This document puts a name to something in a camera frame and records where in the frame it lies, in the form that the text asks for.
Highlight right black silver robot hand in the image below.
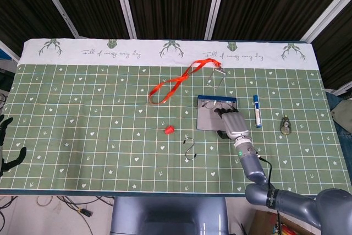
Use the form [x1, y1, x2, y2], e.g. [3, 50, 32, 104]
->
[213, 106, 250, 140]

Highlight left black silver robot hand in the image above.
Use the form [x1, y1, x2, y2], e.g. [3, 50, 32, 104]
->
[0, 114, 28, 177]

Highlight blue grey folding glasses case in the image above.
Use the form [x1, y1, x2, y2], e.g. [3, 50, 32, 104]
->
[196, 95, 239, 132]

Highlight thin frame eyeglasses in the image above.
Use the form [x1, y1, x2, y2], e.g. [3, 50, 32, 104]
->
[200, 100, 238, 111]

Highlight blue white marker pen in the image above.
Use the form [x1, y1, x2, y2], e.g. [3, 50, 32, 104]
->
[252, 95, 262, 129]

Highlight metal S hook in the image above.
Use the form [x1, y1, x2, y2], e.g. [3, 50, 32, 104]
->
[183, 137, 197, 163]

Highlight clear badge holder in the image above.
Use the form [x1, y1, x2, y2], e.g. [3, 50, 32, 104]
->
[206, 67, 228, 89]

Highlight small bronze figurine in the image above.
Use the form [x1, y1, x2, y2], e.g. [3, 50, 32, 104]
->
[279, 114, 293, 135]

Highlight black equipment box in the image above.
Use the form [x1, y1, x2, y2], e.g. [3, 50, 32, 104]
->
[0, 68, 16, 92]

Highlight green grid tablecloth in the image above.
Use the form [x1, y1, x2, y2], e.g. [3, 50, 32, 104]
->
[0, 38, 352, 196]

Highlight brown cardboard box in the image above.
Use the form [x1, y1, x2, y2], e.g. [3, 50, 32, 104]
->
[247, 209, 317, 235]

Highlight olive fabric bag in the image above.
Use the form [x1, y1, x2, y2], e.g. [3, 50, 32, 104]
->
[331, 100, 352, 134]

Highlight grey blue robot torso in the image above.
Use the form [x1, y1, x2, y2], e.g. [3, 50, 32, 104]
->
[109, 196, 229, 235]

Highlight blue denim cloth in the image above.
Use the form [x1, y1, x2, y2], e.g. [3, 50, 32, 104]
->
[326, 89, 352, 189]

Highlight black plug connector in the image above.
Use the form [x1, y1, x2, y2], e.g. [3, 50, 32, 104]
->
[76, 206, 93, 217]

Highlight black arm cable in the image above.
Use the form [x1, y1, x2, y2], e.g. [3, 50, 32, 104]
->
[255, 149, 284, 235]

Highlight black floor cable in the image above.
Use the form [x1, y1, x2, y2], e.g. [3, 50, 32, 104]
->
[53, 195, 116, 211]
[0, 195, 19, 235]

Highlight orange lanyard strap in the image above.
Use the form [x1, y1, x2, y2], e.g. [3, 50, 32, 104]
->
[148, 58, 222, 106]

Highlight beige coiled floor cable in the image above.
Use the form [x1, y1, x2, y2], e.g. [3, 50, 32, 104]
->
[36, 195, 53, 207]

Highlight white partition post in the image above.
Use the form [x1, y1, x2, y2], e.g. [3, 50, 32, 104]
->
[32, 0, 81, 39]
[299, 0, 352, 43]
[111, 0, 138, 40]
[203, 0, 231, 40]

